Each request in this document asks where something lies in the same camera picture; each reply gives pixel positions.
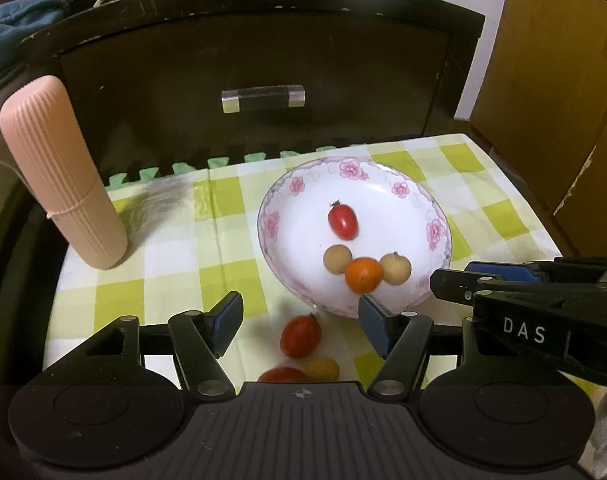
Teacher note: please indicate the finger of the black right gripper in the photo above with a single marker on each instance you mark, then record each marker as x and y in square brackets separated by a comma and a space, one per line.
[558, 270]
[462, 286]

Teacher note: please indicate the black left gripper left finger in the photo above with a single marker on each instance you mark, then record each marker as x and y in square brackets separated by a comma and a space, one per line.
[199, 340]

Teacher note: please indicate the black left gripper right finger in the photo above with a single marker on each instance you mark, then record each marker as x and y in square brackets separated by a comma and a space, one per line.
[401, 340]

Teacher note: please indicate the small yellowish longan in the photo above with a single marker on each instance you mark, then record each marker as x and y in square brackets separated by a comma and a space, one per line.
[396, 268]

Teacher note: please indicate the small orange mandarin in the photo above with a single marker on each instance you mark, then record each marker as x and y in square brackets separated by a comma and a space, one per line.
[363, 275]

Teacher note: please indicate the brown longan fruit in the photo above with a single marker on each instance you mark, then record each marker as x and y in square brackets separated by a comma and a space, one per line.
[322, 369]

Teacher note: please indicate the large red tomato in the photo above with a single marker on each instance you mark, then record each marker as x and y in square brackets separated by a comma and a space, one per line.
[283, 375]

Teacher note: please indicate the oval cherry tomato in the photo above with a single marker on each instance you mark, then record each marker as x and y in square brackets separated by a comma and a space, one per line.
[301, 336]

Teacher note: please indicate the yellowish longan fruit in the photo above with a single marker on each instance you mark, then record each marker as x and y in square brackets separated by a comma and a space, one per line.
[336, 259]

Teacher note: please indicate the cherry tomato with stem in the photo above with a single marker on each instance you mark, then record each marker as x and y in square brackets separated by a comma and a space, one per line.
[343, 221]

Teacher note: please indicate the white floral rimmed plate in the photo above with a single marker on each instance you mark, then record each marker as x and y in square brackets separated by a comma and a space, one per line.
[394, 212]

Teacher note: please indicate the brown wooden wardrobe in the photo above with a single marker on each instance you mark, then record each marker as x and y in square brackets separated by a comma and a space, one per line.
[543, 107]

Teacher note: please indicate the green foam mat edge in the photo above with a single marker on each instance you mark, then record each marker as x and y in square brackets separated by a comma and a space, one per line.
[223, 163]

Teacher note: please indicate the pink ribbed cylinder case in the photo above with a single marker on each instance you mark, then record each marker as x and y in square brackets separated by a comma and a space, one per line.
[41, 130]

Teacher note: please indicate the silver drawer handle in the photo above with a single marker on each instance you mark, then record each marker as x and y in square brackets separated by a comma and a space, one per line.
[278, 97]

